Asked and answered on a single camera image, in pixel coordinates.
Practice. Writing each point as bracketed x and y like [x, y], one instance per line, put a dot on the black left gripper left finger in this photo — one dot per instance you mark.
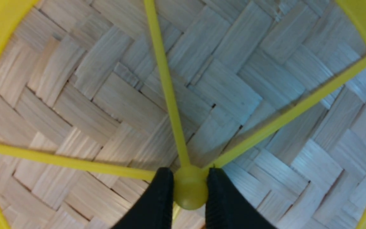
[154, 209]

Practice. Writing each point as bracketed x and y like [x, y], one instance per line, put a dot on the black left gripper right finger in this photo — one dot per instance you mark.
[227, 208]

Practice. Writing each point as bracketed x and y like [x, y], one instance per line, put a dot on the yellow woven bamboo steamer lid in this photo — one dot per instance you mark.
[96, 95]

